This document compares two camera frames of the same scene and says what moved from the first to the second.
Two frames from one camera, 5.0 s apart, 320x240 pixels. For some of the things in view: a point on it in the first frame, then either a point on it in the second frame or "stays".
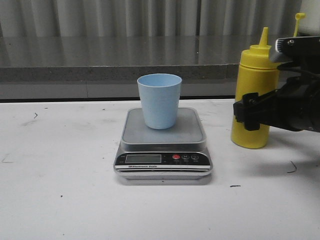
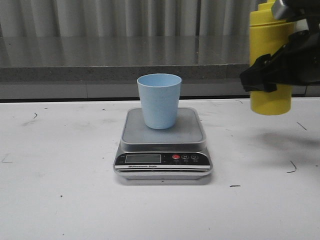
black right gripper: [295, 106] → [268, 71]
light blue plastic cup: [160, 94] stays
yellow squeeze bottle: [257, 73] → [267, 34]
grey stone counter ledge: [108, 67] stays
